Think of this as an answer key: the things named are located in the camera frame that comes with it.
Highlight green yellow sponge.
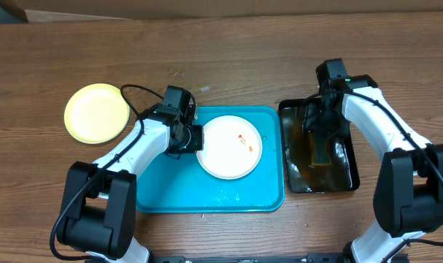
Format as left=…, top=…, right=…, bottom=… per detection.
left=310, top=133, right=332, bottom=167

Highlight white plate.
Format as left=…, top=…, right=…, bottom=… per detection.
left=196, top=115, right=263, bottom=180

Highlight yellow-green plate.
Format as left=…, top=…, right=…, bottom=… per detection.
left=63, top=83, right=130, bottom=144

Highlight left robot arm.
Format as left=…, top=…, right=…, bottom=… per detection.
left=50, top=104, right=203, bottom=262

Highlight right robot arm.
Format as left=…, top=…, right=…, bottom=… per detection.
left=302, top=58, right=443, bottom=262

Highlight teal plastic tray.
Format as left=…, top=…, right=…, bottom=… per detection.
left=136, top=106, right=285, bottom=213

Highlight black water basin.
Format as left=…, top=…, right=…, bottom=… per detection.
left=278, top=99, right=360, bottom=194

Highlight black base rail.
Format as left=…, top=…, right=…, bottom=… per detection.
left=146, top=253, right=352, bottom=263

